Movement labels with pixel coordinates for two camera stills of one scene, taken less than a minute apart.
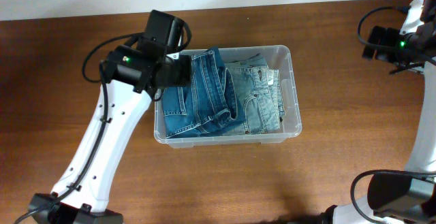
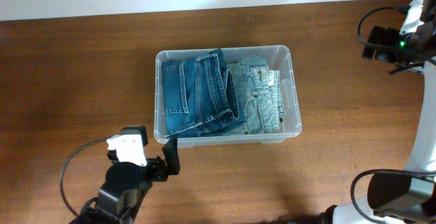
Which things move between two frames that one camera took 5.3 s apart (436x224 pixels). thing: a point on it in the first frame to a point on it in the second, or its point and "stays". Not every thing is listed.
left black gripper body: [178, 71] to [158, 169]
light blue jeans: [259, 97] stays
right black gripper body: [391, 39] stays
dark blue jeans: [208, 105] stays
